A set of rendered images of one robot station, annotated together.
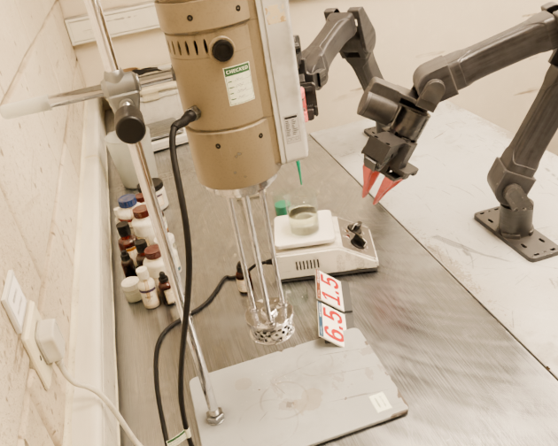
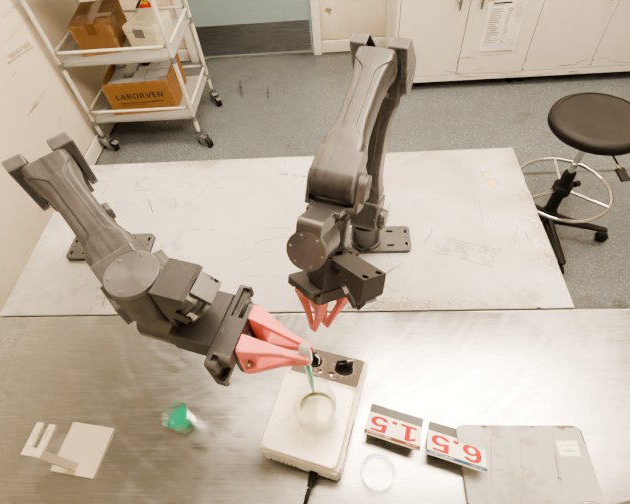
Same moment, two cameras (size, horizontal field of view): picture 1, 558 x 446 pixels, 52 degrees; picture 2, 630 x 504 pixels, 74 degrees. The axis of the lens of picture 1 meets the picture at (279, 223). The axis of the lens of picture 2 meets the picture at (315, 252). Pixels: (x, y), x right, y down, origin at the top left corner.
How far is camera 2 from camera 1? 0.91 m
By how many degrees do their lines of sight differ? 56
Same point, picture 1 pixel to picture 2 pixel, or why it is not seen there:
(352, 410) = (575, 477)
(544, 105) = (384, 135)
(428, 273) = (391, 327)
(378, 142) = (374, 280)
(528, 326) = (489, 295)
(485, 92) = (4, 128)
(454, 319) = (465, 338)
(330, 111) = not seen: outside the picture
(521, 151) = (378, 182)
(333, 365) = (509, 472)
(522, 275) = (424, 266)
